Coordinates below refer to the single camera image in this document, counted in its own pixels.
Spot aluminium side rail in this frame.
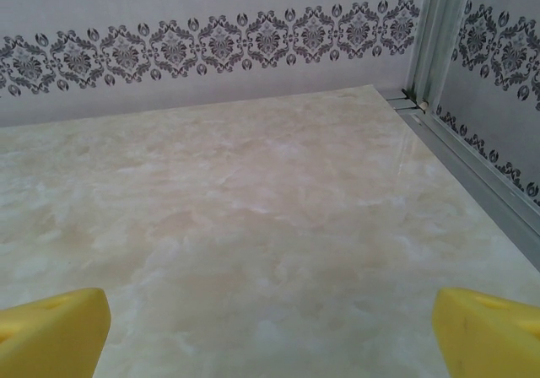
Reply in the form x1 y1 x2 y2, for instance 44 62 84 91
386 90 540 235

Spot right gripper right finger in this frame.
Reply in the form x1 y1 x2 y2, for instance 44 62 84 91
432 287 540 378

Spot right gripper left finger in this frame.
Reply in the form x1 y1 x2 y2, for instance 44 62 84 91
0 287 113 378

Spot aluminium frame post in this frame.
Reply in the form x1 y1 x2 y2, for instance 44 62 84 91
407 0 472 116

